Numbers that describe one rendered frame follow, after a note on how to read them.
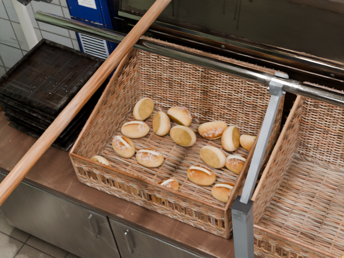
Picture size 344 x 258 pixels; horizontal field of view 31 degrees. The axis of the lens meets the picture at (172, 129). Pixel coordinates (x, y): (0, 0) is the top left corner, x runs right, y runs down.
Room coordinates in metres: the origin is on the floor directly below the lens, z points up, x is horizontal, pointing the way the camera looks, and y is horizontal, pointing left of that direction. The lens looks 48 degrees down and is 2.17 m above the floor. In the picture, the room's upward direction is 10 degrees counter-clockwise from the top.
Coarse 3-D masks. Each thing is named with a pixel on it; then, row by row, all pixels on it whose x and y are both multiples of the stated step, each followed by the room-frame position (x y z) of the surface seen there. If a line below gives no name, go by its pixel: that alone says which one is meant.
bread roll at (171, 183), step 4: (164, 180) 1.18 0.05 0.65; (168, 180) 1.18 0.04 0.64; (172, 180) 1.18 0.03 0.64; (176, 180) 1.19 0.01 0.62; (160, 184) 1.17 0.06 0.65; (164, 184) 1.16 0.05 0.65; (168, 184) 1.16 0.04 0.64; (172, 184) 1.17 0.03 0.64; (176, 184) 1.17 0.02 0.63; (176, 188) 1.16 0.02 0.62; (156, 200) 1.13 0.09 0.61
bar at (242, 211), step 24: (72, 24) 1.35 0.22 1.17; (144, 48) 1.21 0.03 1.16; (168, 48) 1.18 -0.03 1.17; (240, 72) 1.06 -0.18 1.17; (264, 72) 1.04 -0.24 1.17; (312, 96) 0.95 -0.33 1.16; (336, 96) 0.92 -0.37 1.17; (264, 120) 0.96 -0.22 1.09; (264, 144) 0.92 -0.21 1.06; (240, 216) 0.81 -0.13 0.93; (240, 240) 0.82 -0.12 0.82
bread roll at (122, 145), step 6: (114, 138) 1.40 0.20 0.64; (120, 138) 1.39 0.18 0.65; (126, 138) 1.39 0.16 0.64; (114, 144) 1.38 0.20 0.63; (120, 144) 1.36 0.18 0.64; (126, 144) 1.36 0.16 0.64; (132, 144) 1.37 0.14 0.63; (120, 150) 1.35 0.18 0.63; (126, 150) 1.34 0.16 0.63; (132, 150) 1.35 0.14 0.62; (126, 156) 1.33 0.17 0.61; (132, 156) 1.34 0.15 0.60
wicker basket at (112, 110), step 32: (128, 64) 1.59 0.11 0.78; (160, 64) 1.58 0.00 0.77; (256, 64) 1.42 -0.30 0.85; (128, 96) 1.56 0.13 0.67; (160, 96) 1.56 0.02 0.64; (192, 96) 1.49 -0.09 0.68; (224, 96) 1.43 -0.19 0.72; (256, 96) 1.38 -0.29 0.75; (96, 128) 1.40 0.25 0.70; (192, 128) 1.43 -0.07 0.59; (96, 160) 1.24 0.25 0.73; (128, 160) 1.33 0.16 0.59; (128, 192) 1.17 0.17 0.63; (160, 192) 1.10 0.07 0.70; (192, 192) 1.16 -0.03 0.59; (192, 224) 1.04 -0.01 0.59; (224, 224) 1.02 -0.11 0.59
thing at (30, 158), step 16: (160, 0) 1.34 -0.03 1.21; (144, 16) 1.28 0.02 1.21; (144, 32) 1.25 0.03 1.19; (128, 48) 1.18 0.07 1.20; (112, 64) 1.12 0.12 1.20; (96, 80) 1.07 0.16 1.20; (80, 96) 1.03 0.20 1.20; (64, 112) 0.98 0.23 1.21; (48, 128) 0.94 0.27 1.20; (64, 128) 0.96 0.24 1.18; (48, 144) 0.91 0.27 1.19; (32, 160) 0.86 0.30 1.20; (16, 176) 0.83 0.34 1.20; (0, 192) 0.79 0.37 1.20
